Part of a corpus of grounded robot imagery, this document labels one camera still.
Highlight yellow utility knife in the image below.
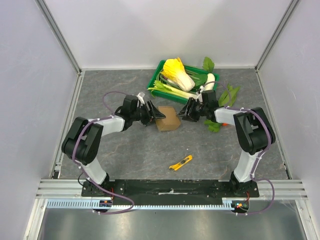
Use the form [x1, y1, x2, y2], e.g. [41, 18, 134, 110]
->
[169, 155, 193, 172]

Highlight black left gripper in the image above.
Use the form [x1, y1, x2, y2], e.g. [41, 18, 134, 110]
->
[131, 99, 165, 127]

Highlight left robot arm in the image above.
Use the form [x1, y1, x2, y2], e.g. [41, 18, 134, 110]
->
[61, 95, 166, 197]

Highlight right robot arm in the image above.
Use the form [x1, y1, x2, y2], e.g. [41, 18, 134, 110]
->
[178, 90, 276, 197]

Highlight brown cardboard express box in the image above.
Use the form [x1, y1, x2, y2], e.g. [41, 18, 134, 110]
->
[155, 106, 181, 132]

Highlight celery stalk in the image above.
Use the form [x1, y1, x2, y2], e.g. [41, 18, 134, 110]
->
[147, 80, 197, 99]

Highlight green long beans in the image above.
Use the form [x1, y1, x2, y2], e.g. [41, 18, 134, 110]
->
[156, 73, 180, 89]

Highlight yellow napa cabbage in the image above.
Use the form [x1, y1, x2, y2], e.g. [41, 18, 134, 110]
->
[161, 57, 195, 92]

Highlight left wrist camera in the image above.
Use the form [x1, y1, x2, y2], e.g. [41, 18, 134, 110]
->
[136, 92, 145, 105]

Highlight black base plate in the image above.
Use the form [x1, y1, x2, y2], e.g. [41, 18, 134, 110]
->
[81, 179, 260, 199]

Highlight white radish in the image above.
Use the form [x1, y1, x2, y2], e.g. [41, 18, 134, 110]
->
[203, 73, 216, 91]

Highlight dark green leaf vegetable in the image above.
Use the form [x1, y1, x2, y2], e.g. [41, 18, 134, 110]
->
[186, 70, 208, 89]

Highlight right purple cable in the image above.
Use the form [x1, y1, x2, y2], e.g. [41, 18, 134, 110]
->
[219, 83, 276, 217]

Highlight green plastic tray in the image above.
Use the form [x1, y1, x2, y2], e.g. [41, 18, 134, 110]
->
[147, 57, 219, 104]

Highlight slotted cable duct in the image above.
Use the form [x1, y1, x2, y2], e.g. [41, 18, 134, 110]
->
[46, 198, 251, 210]

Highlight green leafy lettuce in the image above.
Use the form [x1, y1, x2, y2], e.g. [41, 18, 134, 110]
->
[218, 84, 240, 107]

